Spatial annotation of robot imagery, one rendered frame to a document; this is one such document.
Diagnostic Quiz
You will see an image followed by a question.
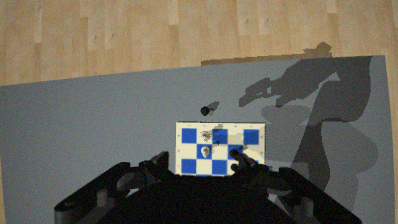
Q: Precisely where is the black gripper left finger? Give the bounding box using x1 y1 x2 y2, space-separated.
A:
54 151 182 224

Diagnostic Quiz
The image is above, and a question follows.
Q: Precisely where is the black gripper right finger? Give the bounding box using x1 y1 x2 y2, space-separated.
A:
220 153 362 224

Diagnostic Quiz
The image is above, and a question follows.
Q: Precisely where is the blue and cream checkered board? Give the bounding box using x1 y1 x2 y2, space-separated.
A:
176 122 265 176

